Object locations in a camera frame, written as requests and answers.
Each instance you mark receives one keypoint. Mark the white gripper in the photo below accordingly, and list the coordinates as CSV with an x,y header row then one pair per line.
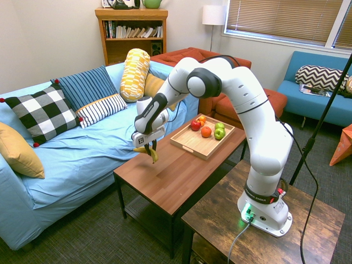
x,y
143,137

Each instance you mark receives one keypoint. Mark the yellow banana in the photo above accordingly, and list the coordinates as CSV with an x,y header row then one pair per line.
x,y
154,158

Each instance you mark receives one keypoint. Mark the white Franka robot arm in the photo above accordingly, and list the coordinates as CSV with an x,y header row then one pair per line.
x,y
261,123

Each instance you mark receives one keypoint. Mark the wooden serving tray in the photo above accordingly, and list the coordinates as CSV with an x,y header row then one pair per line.
x,y
192,143

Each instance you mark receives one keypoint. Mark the wood top coffee table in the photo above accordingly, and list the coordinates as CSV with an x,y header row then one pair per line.
x,y
178,178

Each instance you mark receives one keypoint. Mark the red apple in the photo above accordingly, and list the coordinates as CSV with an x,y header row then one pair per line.
x,y
195,125

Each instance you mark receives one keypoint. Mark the large orange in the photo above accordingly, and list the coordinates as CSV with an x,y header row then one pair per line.
x,y
206,132

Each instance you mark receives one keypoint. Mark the small orange tangerine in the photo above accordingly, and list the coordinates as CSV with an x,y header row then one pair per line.
x,y
202,118

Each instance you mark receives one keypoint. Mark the mustard striped pillow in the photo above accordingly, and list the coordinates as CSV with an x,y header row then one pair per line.
x,y
152,85

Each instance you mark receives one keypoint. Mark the white navy striped pillow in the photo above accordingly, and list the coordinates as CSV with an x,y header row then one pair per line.
x,y
100,110

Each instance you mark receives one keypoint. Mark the green apple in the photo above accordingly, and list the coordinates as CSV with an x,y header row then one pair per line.
x,y
219,126
219,134

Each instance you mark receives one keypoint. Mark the light blue sofa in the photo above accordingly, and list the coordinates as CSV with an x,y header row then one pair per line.
x,y
82,154

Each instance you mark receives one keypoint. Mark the yellow white bolster pillow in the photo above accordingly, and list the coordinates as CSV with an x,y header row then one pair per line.
x,y
134,74

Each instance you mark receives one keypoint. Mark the blue striped pillow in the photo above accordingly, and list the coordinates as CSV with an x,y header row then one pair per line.
x,y
85,85

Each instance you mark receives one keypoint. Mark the orange armchair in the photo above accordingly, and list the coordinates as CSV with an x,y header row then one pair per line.
x,y
170,56

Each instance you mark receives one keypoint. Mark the rustic dark wood side table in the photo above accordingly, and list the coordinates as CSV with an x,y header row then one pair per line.
x,y
217,217

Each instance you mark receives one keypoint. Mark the small black speaker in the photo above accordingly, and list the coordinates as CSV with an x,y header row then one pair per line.
x,y
156,49

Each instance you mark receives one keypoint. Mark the wooden bookshelf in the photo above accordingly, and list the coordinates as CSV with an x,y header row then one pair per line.
x,y
121,50

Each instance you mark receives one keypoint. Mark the black white checkered pillow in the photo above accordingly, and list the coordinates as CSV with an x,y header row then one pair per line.
x,y
41,112

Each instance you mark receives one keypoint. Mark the row of books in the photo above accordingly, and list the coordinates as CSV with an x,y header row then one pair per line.
x,y
132,32

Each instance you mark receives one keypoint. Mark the plain mustard yellow pillow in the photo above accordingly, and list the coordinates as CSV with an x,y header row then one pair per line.
x,y
20,154

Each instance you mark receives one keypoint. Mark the orange ottoman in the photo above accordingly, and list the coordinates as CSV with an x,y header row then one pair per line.
x,y
277,100

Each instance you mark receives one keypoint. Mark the green teapot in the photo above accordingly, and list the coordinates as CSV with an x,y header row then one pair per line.
x,y
152,3

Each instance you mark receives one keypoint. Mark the white shade floor lamp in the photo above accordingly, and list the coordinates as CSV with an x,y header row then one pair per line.
x,y
213,15

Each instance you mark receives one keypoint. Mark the blue couch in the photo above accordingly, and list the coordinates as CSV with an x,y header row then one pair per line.
x,y
297,104

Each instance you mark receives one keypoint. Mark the black tripod stand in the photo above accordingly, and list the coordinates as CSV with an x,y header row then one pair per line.
x,y
319,126

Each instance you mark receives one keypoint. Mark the magazine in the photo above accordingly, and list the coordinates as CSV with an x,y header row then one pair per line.
x,y
313,90

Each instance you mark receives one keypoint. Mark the black white chevron bolster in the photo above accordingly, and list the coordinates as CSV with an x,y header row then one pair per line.
x,y
319,77

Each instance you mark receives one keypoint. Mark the wide wooden window blind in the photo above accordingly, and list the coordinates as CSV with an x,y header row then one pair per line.
x,y
280,19

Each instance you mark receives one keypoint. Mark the orange paper star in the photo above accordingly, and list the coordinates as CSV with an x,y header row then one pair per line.
x,y
343,149

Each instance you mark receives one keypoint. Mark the yellow patterned cushion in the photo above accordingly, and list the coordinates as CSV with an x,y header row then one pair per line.
x,y
350,85

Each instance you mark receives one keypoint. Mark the narrow wooden window blind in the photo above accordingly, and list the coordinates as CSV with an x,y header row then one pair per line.
x,y
346,30

